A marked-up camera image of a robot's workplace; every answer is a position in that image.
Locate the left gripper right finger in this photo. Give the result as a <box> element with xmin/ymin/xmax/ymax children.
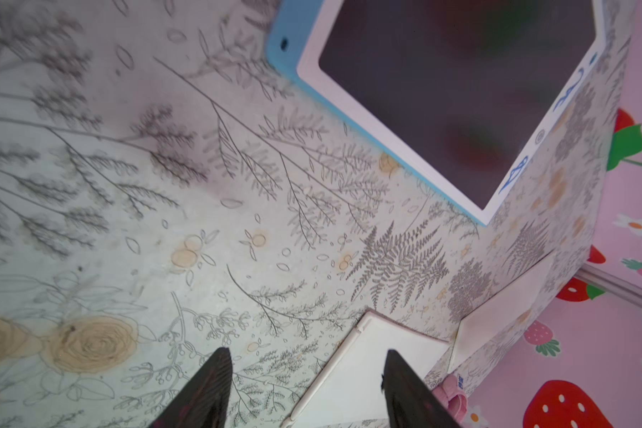
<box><xmin>381</xmin><ymin>350</ymin><xmax>460</xmax><ymax>428</ymax></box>

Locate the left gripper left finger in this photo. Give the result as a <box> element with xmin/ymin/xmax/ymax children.
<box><xmin>150</xmin><ymin>347</ymin><xmax>233</xmax><ymax>428</ymax></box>

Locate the pink fluffy cloth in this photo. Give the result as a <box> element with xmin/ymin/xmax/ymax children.
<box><xmin>432</xmin><ymin>374</ymin><xmax>468</xmax><ymax>423</ymax></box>

